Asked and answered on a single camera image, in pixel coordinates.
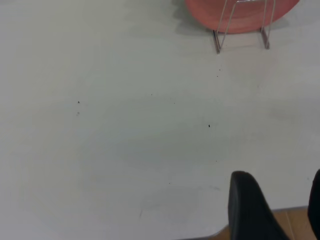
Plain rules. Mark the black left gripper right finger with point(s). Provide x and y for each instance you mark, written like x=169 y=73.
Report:
x=316 y=205

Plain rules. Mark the red plate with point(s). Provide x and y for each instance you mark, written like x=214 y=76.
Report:
x=205 y=15

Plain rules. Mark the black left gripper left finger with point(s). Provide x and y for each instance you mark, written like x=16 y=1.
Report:
x=250 y=212

